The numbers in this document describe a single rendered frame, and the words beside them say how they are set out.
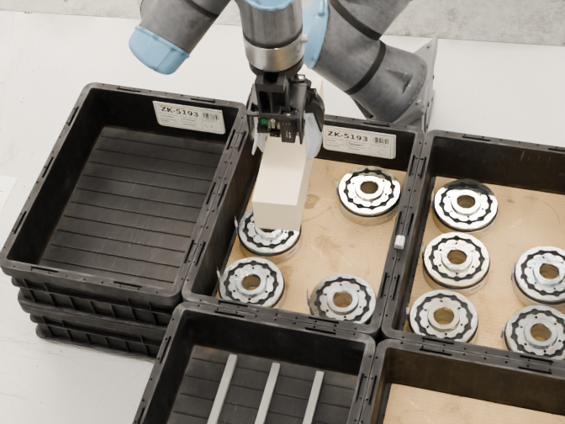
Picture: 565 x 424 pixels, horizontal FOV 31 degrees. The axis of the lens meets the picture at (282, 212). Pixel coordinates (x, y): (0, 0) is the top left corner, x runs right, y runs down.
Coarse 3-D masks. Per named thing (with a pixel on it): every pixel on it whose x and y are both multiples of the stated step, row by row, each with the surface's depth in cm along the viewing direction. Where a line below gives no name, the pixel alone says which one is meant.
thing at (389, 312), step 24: (432, 144) 166; (480, 144) 166; (504, 144) 165; (528, 144) 164; (408, 216) 158; (408, 240) 155; (384, 312) 148; (384, 336) 146; (408, 336) 145; (528, 360) 142; (552, 360) 141
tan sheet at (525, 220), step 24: (504, 192) 172; (528, 192) 171; (432, 216) 170; (504, 216) 169; (528, 216) 168; (552, 216) 168; (480, 240) 166; (504, 240) 166; (528, 240) 165; (552, 240) 165; (456, 264) 164; (504, 264) 163; (504, 288) 160; (480, 312) 158; (504, 312) 158; (480, 336) 156
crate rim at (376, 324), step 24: (336, 120) 171; (360, 120) 170; (240, 144) 171; (408, 168) 163; (408, 192) 160; (216, 216) 160; (192, 264) 155; (192, 288) 153; (384, 288) 150; (264, 312) 149; (288, 312) 149
